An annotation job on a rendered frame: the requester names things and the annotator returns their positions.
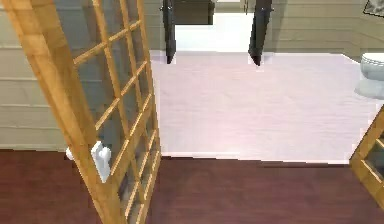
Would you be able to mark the dark cabinet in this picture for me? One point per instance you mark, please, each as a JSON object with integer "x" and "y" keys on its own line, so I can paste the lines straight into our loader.
{"x": 193, "y": 11}

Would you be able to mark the white toilet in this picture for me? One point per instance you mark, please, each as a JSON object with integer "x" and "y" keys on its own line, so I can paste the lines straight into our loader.
{"x": 372, "y": 71}

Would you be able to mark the framed wall picture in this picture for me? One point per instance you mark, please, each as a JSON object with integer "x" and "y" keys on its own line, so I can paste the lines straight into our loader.
{"x": 375, "y": 6}

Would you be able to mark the black room door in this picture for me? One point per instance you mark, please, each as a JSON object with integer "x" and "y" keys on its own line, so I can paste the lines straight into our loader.
{"x": 169, "y": 30}
{"x": 260, "y": 30}

